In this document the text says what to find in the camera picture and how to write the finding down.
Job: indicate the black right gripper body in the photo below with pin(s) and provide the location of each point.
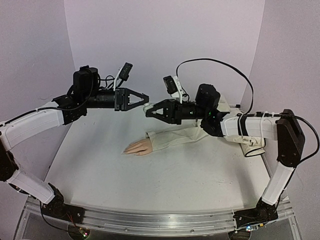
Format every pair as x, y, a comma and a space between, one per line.
175, 111

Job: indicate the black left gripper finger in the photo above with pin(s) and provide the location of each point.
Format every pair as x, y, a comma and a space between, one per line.
126, 106
129, 93

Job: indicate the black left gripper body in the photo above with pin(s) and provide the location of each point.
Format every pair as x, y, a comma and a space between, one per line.
94, 101

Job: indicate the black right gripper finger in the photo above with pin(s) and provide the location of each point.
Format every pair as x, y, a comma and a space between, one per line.
166, 118
164, 104

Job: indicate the clear nail polish bottle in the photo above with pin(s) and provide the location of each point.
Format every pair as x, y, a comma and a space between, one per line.
147, 106

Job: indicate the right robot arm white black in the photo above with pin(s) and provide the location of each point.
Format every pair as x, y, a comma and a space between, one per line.
283, 128

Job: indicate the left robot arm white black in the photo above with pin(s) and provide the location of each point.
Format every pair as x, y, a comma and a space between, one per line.
85, 93

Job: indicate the beige sleeve cloth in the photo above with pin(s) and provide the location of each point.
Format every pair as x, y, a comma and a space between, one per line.
250, 145

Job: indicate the mannequin hand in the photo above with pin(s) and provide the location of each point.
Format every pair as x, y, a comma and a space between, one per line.
139, 148

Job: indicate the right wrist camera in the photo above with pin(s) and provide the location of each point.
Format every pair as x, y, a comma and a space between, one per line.
174, 88

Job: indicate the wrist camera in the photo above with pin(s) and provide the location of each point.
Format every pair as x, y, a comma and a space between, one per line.
174, 88
122, 75

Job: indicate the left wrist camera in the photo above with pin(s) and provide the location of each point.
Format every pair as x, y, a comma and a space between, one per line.
122, 75

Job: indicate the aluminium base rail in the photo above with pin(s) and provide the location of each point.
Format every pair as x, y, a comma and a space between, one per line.
62, 221

